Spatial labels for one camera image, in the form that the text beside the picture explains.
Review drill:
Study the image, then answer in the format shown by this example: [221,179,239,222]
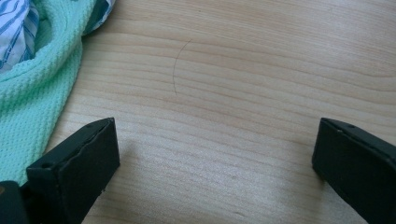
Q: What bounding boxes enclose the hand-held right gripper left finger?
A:
[20,117,121,224]

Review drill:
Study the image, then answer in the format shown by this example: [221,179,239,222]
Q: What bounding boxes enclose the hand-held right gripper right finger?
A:
[311,117,396,224]

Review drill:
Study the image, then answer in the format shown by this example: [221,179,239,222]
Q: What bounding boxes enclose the mint green knitted cloth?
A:
[0,0,110,187]

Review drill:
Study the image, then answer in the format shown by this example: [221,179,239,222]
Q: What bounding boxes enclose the thin dark hair strand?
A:
[172,38,193,97]

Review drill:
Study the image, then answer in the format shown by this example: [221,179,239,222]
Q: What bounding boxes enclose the blue white striped cloth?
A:
[0,0,117,73]

